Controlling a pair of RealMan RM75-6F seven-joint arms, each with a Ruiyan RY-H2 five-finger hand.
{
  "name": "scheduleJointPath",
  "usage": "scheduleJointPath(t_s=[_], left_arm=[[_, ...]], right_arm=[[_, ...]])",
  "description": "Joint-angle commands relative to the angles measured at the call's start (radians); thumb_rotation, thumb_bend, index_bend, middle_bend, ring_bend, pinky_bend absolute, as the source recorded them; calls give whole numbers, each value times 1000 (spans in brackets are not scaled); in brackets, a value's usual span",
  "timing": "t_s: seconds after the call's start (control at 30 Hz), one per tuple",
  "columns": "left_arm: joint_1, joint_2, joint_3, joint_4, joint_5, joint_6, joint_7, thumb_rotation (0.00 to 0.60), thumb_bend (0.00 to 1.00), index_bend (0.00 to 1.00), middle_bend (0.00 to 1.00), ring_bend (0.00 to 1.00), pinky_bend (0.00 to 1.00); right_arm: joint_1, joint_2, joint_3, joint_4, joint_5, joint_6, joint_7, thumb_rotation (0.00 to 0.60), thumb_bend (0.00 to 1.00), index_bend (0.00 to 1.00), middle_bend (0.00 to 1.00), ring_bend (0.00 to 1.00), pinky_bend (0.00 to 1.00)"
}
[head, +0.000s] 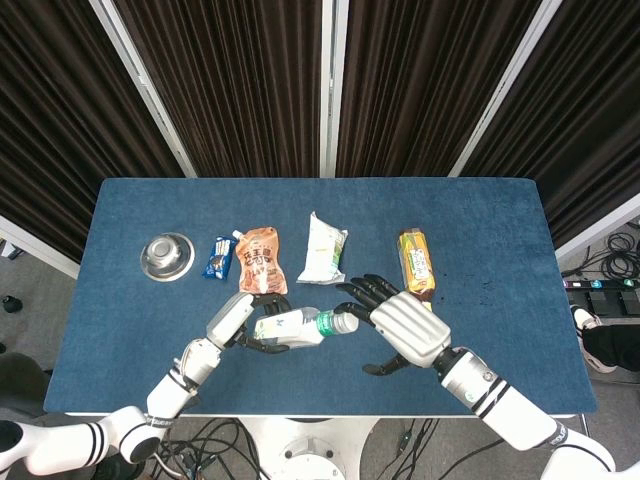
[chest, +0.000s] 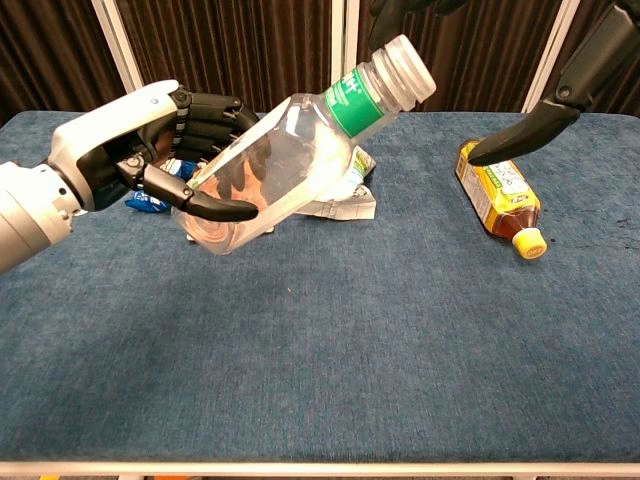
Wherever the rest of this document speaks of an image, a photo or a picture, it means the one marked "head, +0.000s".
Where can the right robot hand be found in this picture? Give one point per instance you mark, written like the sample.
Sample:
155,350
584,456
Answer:
410,327

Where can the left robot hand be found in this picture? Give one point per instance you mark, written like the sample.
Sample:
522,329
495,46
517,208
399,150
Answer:
230,317

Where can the clear plastic bottle green label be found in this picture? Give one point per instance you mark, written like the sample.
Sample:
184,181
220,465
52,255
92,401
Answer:
290,327

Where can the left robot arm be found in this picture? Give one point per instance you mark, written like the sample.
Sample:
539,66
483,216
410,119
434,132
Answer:
170,395

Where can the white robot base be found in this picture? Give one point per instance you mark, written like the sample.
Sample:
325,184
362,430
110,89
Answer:
310,450

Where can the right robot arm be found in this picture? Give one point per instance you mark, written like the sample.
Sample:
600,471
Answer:
500,405

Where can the yellow tea bottle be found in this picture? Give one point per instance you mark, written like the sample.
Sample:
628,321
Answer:
416,260

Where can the blue cookie packet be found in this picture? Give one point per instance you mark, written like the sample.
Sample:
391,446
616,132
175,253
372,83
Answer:
218,257

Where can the orange peanut butter pouch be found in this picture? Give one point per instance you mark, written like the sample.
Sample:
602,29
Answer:
260,260

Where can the blue table mat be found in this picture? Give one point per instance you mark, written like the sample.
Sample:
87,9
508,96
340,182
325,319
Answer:
150,325

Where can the steel bowl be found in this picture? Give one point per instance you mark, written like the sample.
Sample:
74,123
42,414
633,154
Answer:
167,255

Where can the white crumpled snack bag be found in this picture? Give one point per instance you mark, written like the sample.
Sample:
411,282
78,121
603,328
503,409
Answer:
322,250

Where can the white sneaker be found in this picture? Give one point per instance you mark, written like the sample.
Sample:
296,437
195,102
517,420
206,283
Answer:
582,320

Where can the black foot pedal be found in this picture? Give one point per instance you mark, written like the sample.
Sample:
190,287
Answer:
600,301

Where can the black trouser leg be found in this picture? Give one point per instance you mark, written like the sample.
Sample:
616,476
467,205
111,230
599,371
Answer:
617,345

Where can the dark brown curtain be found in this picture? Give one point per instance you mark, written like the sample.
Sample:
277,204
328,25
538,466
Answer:
590,125
235,90
425,90
60,125

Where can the white partition rail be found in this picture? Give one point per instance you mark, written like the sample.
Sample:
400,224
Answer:
600,230
40,245

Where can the white partition post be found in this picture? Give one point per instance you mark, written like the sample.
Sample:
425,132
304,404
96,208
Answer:
145,90
505,90
334,90

